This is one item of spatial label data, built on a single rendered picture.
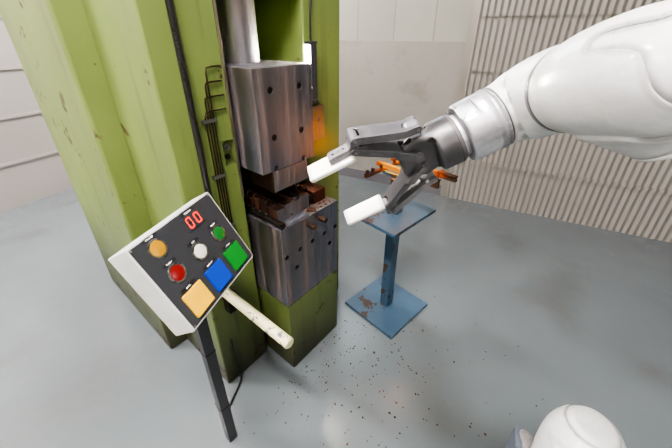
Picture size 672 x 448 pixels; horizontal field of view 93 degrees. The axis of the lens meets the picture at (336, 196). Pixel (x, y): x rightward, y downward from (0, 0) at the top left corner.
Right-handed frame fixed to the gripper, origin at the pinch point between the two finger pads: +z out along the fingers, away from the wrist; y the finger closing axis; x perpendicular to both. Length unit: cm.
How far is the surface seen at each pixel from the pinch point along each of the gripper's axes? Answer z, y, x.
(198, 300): 54, -28, -11
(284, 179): 32, -52, -65
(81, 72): 77, 11, -100
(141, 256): 56, -10, -19
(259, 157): 33, -36, -64
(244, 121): 32, -25, -74
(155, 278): 56, -15, -15
